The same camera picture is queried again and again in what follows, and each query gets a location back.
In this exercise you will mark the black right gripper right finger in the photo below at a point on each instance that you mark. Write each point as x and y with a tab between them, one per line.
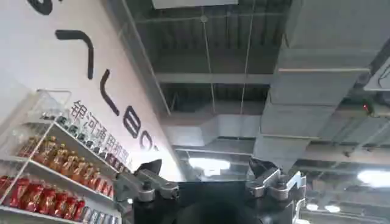
271	182

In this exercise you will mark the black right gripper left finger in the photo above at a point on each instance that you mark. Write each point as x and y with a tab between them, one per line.
153	183

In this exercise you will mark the rectangular ceiling light panel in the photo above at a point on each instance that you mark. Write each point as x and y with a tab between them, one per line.
375	178
209	164

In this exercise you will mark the white shelf with bottled goods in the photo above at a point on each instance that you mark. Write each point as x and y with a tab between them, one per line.
58	170

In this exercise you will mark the ceiling device with red light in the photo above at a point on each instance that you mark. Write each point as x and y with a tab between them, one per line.
367	108

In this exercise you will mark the small grey ventilation duct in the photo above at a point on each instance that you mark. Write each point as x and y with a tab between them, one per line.
213	128

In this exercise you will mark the large grey ventilation duct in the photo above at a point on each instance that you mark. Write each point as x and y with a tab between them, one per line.
307	91

